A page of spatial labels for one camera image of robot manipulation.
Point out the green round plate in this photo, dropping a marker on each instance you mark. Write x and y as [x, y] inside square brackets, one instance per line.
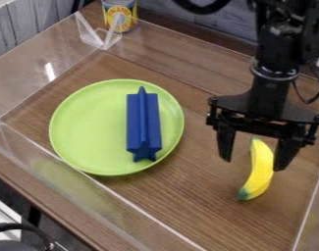
[87, 127]

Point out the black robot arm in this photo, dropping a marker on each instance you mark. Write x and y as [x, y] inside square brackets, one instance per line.
[287, 25]

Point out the yellow toy banana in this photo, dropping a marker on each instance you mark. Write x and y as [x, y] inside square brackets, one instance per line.
[261, 172]

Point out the clear acrylic tray walls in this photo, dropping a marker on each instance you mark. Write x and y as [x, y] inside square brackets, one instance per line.
[177, 206]

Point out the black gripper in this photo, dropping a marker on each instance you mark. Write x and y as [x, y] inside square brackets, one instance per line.
[261, 111]

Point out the yellow blue tin can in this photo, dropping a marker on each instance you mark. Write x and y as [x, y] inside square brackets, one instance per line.
[119, 13]

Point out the blue star-shaped block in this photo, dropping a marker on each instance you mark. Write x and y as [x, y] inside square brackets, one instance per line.
[142, 125]

